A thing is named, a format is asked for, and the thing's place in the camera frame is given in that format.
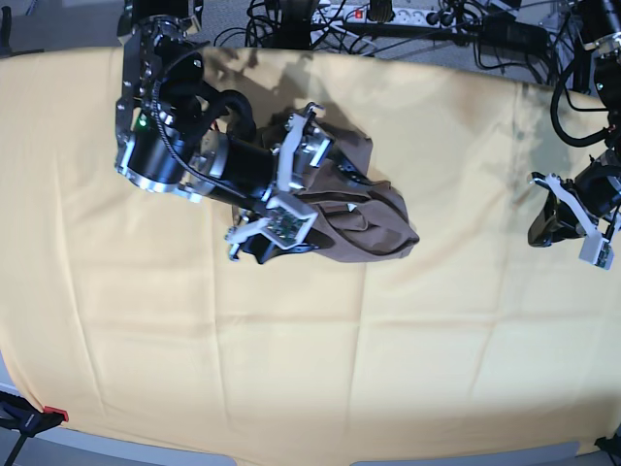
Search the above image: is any black stand post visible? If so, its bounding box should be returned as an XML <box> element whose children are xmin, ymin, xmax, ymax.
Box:
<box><xmin>275</xmin><ymin>0</ymin><xmax>314</xmax><ymax>50</ymax></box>

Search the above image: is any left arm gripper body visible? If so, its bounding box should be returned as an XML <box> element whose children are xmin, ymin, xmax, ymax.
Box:
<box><xmin>528</xmin><ymin>170</ymin><xmax>620</xmax><ymax>240</ymax></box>

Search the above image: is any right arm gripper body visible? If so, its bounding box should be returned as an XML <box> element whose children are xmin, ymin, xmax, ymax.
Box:
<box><xmin>225</xmin><ymin>102</ymin><xmax>334</xmax><ymax>262</ymax></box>

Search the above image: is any black power adapter box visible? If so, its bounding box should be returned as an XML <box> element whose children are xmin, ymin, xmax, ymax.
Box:
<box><xmin>478</xmin><ymin>17</ymin><xmax>548</xmax><ymax>54</ymax></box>

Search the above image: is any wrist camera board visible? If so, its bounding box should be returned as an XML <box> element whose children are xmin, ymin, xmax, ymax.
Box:
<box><xmin>579</xmin><ymin>233</ymin><xmax>614</xmax><ymax>270</ymax></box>
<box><xmin>262</xmin><ymin>193</ymin><xmax>318</xmax><ymax>250</ymax></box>

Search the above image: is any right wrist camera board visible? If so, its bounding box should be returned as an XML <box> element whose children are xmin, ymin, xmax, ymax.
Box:
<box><xmin>262</xmin><ymin>193</ymin><xmax>318</xmax><ymax>250</ymax></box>

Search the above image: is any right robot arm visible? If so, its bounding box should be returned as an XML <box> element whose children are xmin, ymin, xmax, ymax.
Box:
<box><xmin>114</xmin><ymin>1</ymin><xmax>333</xmax><ymax>263</ymax></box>

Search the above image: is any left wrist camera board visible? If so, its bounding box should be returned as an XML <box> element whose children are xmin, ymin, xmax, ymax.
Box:
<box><xmin>579</xmin><ymin>233</ymin><xmax>614</xmax><ymax>270</ymax></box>

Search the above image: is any brown T-shirt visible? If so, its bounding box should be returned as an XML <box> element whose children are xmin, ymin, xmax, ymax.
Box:
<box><xmin>232</xmin><ymin>102</ymin><xmax>420</xmax><ymax>266</ymax></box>

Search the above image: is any white power strip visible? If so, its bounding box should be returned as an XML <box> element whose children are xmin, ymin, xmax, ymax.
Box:
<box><xmin>310</xmin><ymin>2</ymin><xmax>457</xmax><ymax>35</ymax></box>

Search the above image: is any blue orange table clamp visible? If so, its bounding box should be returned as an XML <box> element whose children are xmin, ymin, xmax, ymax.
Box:
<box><xmin>1</xmin><ymin>392</ymin><xmax>69</xmax><ymax>466</ymax></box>

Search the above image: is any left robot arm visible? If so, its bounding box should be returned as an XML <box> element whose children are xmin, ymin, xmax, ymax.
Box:
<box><xmin>312</xmin><ymin>1</ymin><xmax>620</xmax><ymax>250</ymax></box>

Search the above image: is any yellow table cloth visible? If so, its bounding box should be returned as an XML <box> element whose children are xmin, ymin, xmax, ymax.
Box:
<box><xmin>1</xmin><ymin>49</ymin><xmax>620</xmax><ymax>465</ymax></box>

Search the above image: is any black clamp right corner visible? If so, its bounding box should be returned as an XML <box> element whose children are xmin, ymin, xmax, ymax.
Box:
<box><xmin>595</xmin><ymin>434</ymin><xmax>621</xmax><ymax>459</ymax></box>

